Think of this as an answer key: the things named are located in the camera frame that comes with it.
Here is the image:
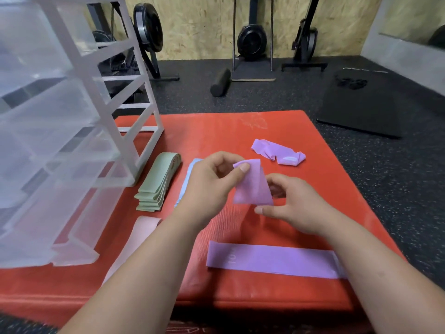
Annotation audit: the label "black ski machine with stand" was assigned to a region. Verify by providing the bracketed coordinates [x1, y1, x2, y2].
[231, 0, 277, 82]

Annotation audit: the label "black exercise mat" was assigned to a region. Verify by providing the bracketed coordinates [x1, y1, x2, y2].
[317, 68, 404, 139]

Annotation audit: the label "person's left hand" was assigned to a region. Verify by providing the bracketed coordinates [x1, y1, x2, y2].
[173, 151, 251, 233]

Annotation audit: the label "stack of green bands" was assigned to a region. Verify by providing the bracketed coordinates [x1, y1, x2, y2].
[134, 152, 183, 212]

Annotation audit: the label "red soft plyo box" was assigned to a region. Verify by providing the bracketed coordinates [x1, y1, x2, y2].
[0, 110, 406, 329]

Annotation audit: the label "person's left forearm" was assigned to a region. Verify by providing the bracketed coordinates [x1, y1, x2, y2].
[59, 215, 209, 334]

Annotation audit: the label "person's right forearm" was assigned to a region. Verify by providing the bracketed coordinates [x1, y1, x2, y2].
[319, 215, 445, 334]

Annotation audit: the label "black straps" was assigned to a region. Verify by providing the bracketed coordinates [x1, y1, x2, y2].
[335, 75, 369, 90]

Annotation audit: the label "black upright rowing machine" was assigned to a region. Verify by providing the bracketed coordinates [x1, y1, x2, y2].
[280, 0, 329, 72]

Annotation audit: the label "translucent plastic drawer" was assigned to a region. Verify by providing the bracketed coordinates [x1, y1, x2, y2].
[0, 3, 76, 98]
[0, 128, 134, 268]
[0, 78, 121, 209]
[52, 186, 126, 267]

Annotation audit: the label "clear plastic drawer unit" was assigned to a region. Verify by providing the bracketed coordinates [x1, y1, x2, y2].
[0, 0, 165, 187]

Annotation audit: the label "wall mirror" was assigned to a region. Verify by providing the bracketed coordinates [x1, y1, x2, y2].
[379, 0, 445, 49]

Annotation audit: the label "stack of blue bands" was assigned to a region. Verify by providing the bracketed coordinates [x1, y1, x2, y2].
[174, 158, 203, 208]

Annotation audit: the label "person's right hand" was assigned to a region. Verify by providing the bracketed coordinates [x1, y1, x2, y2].
[254, 173, 340, 237]

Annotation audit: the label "black foam roller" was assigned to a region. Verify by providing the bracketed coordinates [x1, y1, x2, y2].
[210, 68, 232, 98]

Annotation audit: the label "stack of pink bands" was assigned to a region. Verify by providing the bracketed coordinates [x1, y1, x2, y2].
[102, 216, 163, 286]

